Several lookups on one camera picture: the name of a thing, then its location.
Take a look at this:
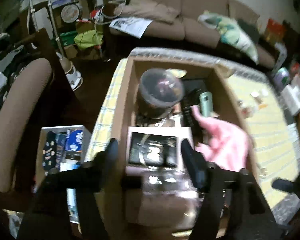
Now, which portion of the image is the brown cardboard sorting box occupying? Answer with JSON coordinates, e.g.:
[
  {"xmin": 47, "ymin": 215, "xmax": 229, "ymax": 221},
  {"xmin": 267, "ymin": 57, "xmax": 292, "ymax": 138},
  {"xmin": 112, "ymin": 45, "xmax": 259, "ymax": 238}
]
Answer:
[{"xmin": 98, "ymin": 56, "xmax": 267, "ymax": 239}]

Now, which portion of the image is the pink cloth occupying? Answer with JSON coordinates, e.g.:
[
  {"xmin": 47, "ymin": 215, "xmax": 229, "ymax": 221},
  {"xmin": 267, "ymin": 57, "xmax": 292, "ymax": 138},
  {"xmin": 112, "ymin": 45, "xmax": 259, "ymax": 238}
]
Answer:
[{"xmin": 191, "ymin": 106, "xmax": 250, "ymax": 172}]

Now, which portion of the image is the yellow plaid tablecloth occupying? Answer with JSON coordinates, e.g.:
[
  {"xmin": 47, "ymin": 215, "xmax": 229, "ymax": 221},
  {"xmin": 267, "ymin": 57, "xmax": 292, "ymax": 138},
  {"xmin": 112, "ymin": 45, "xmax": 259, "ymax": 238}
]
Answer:
[{"xmin": 84, "ymin": 47, "xmax": 300, "ymax": 225}]

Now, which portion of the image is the box of books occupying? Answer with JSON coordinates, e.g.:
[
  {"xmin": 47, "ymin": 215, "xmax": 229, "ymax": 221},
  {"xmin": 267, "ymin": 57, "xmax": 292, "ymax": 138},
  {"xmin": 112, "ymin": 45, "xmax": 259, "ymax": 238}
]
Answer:
[{"xmin": 34, "ymin": 125, "xmax": 92, "ymax": 224}]

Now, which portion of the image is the white framed black box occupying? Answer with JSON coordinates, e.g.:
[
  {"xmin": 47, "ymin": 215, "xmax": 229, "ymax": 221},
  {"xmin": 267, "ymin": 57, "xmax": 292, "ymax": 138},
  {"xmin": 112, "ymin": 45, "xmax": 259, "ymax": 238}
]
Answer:
[{"xmin": 126, "ymin": 126, "xmax": 193, "ymax": 176}]

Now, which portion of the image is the green small bottle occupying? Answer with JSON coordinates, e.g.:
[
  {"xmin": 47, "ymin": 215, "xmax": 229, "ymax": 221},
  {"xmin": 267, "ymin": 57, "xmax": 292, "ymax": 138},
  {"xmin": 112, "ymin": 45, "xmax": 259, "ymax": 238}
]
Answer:
[{"xmin": 199, "ymin": 92, "xmax": 213, "ymax": 118}]

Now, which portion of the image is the round clear plastic container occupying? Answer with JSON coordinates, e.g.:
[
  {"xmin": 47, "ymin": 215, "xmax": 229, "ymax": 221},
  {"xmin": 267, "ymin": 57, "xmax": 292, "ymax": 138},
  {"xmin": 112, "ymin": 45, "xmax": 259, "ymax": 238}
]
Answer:
[{"xmin": 136, "ymin": 68, "xmax": 185, "ymax": 119}]

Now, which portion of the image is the white tissue box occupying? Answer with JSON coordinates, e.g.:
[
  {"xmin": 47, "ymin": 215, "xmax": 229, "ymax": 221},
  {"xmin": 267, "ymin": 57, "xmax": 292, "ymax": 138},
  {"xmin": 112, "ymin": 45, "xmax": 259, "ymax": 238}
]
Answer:
[{"xmin": 281, "ymin": 85, "xmax": 300, "ymax": 116}]

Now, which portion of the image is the brown armchair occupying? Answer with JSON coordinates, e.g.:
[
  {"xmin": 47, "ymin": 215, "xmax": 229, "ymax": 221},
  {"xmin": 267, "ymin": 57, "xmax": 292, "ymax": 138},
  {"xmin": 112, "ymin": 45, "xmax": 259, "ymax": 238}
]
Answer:
[{"xmin": 0, "ymin": 58, "xmax": 52, "ymax": 193}]

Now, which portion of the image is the white floor lamp stand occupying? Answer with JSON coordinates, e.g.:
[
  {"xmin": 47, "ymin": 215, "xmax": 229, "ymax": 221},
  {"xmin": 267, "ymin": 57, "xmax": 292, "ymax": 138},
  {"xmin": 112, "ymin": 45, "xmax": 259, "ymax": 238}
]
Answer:
[{"xmin": 26, "ymin": 0, "xmax": 83, "ymax": 91}]

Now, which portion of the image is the lime green bag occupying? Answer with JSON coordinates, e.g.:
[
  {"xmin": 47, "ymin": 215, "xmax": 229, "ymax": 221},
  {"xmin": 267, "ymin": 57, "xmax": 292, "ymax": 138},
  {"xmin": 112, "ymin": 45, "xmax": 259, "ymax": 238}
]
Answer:
[{"xmin": 74, "ymin": 29, "xmax": 103, "ymax": 50}]

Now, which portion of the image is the green patterned pillow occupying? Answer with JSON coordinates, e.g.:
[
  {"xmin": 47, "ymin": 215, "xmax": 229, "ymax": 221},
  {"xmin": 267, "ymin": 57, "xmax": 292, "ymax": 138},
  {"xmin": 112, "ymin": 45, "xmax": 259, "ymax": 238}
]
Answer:
[{"xmin": 197, "ymin": 10, "xmax": 258, "ymax": 64}]

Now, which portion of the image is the white printed paper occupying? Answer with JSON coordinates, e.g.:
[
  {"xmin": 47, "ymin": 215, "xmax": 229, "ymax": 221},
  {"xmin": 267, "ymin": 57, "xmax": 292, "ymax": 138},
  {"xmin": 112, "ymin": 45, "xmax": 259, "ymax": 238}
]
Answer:
[{"xmin": 109, "ymin": 17, "xmax": 153, "ymax": 38}]

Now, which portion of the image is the brown fabric sofa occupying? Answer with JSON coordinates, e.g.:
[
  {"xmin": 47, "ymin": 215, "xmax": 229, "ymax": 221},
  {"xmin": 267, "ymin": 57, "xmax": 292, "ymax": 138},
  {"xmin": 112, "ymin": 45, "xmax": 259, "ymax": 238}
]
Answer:
[{"xmin": 109, "ymin": 0, "xmax": 278, "ymax": 68}]

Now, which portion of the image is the tan blanket on sofa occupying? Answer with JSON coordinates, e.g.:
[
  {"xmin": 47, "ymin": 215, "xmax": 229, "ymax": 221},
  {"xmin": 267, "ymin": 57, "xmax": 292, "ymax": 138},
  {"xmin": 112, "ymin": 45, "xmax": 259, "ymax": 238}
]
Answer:
[{"xmin": 120, "ymin": 0, "xmax": 180, "ymax": 24}]

